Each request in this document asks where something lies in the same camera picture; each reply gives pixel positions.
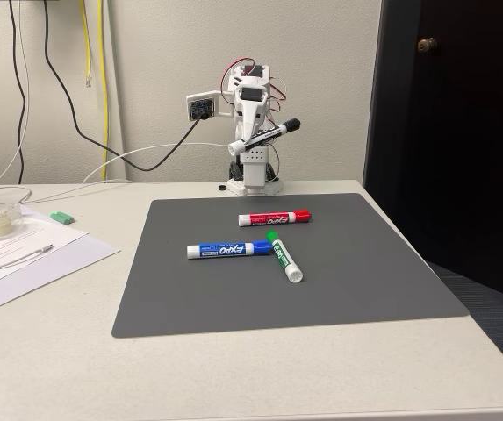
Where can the white gripper camera box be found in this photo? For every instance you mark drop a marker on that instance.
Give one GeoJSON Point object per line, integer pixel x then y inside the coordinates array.
{"type": "Point", "coordinates": [201, 107]}

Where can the small green block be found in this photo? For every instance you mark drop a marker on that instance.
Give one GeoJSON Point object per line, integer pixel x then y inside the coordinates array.
{"type": "Point", "coordinates": [61, 217]}

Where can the black Expo marker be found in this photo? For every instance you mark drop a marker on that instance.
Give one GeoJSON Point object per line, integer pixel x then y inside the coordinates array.
{"type": "Point", "coordinates": [273, 133]}

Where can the blank pale paper sheet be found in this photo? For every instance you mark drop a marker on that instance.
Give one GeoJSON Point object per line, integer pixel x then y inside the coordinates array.
{"type": "Point", "coordinates": [58, 267]}

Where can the grey rubber mat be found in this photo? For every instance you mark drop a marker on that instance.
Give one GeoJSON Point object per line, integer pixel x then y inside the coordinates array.
{"type": "Point", "coordinates": [233, 298]}

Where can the green Expo marker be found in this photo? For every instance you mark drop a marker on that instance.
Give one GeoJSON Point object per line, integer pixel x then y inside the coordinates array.
{"type": "Point", "coordinates": [282, 259]}

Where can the white printed paper sheet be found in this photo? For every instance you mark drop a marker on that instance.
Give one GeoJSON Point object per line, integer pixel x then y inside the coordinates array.
{"type": "Point", "coordinates": [36, 237]}

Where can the brass door knob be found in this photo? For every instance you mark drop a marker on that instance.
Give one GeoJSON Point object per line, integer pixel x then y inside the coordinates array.
{"type": "Point", "coordinates": [427, 44]}

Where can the red Expo marker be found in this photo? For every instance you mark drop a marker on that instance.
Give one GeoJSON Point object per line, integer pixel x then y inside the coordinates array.
{"type": "Point", "coordinates": [273, 218]}

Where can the dark door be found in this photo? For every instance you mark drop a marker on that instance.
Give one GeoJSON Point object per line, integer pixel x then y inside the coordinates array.
{"type": "Point", "coordinates": [475, 153]}

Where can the blue Expo marker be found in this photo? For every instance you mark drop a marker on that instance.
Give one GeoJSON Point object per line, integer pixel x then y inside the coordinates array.
{"type": "Point", "coordinates": [224, 250]}

